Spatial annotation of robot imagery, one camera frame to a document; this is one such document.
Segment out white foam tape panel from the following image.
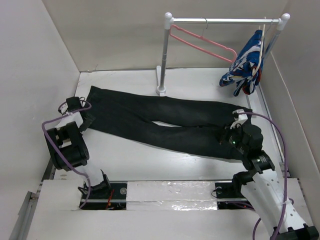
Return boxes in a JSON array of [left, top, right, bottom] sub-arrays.
[[126, 180, 218, 211]]

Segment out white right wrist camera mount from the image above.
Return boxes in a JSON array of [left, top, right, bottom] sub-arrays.
[[229, 109, 248, 130]]

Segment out black denim trousers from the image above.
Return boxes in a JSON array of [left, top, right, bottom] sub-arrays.
[[87, 86, 244, 161]]

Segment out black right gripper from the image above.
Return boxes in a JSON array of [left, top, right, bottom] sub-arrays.
[[210, 120, 248, 154]]

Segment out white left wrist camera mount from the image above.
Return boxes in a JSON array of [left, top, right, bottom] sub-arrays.
[[58, 102, 70, 116]]

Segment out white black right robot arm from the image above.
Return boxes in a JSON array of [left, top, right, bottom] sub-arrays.
[[220, 124, 320, 240]]

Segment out cream wooden hanger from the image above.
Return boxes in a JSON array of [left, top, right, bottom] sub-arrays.
[[252, 24, 266, 77]]

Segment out blue patterned garment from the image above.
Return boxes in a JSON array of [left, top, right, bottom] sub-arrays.
[[219, 29, 264, 97]]

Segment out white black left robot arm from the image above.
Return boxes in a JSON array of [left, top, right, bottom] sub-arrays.
[[41, 96, 112, 199]]

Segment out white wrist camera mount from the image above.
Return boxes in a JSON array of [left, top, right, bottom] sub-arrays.
[[229, 109, 248, 130], [58, 102, 70, 116]]

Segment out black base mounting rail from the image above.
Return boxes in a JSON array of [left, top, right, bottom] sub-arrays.
[[79, 180, 253, 211]]

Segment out silver white clothes rack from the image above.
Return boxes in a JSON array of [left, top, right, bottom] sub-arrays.
[[155, 12, 291, 97]]

